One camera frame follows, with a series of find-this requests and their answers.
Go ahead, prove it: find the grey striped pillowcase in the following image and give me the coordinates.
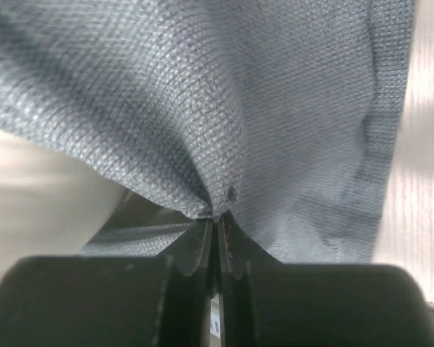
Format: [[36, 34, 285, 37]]
[[0, 1, 414, 262]]

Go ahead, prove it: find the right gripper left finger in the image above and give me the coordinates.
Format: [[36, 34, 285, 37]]
[[0, 220, 213, 346]]

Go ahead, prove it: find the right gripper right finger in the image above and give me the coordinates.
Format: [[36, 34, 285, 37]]
[[216, 213, 434, 346]]

